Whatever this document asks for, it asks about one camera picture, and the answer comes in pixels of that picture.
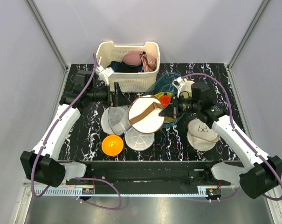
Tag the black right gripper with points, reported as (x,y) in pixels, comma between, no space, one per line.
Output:
(168,111)

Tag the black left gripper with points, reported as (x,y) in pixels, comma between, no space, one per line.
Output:
(119,100)

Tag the beige brown-trimmed laundry bag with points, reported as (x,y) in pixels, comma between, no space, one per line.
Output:
(143,114)

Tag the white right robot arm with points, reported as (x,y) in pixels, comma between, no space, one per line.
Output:
(260,172)

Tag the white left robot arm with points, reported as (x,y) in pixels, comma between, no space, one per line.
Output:
(41,163)

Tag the white mesh laundry bag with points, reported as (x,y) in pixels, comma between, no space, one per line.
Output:
(114,121)

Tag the cream plastic laundry basket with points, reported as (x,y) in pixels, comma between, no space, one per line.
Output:
(129,82)

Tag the pink bra in basket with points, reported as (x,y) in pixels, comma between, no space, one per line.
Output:
(140,58)

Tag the beige bra-print laundry bag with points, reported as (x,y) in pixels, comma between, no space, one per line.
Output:
(200,136)

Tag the orange translucent cup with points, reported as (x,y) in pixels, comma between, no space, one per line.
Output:
(164,100)

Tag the yellow-green plate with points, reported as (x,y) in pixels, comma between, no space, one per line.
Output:
(167,119)

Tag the yellow-green mug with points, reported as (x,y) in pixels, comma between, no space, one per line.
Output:
(187,89)

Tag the clear blue plastic tray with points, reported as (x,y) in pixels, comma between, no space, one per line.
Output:
(164,84)

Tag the dark navy clothes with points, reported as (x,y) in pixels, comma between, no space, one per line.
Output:
(121,67)

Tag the orange plastic bowl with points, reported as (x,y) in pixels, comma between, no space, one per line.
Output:
(112,145)

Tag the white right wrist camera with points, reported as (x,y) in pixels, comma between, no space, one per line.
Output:
(180,84)

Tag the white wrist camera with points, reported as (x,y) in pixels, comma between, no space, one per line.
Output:
(180,84)
(104,74)

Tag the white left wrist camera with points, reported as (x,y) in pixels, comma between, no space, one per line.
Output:
(104,74)

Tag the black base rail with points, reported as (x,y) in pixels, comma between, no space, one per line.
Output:
(144,178)

